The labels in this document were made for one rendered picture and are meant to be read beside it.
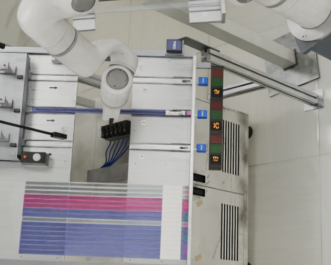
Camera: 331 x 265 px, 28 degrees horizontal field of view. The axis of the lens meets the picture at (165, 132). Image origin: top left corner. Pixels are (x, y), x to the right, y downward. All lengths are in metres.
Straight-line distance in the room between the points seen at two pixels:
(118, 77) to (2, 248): 0.66
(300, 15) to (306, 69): 0.96
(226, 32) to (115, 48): 0.78
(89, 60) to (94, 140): 0.95
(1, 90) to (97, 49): 0.49
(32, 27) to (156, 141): 0.66
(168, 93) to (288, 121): 0.78
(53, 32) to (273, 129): 1.41
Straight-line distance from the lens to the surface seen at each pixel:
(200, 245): 2.50
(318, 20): 1.86
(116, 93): 1.79
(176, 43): 2.12
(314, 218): 2.61
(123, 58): 1.85
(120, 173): 2.38
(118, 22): 3.78
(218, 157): 2.07
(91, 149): 2.62
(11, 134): 2.08
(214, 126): 2.09
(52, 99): 2.15
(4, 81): 2.14
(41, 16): 1.55
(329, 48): 1.94
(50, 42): 1.62
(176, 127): 2.08
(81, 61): 1.69
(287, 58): 2.75
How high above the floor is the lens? 2.15
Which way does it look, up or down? 42 degrees down
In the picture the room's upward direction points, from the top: 74 degrees counter-clockwise
